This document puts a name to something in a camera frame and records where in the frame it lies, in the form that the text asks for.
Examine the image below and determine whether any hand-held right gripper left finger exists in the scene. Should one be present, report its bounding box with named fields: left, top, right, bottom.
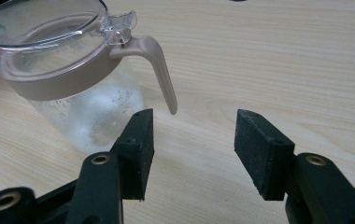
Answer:
left=66, top=108, right=155, bottom=224

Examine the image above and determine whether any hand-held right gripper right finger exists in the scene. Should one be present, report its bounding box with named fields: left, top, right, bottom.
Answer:
left=234, top=108, right=355, bottom=224

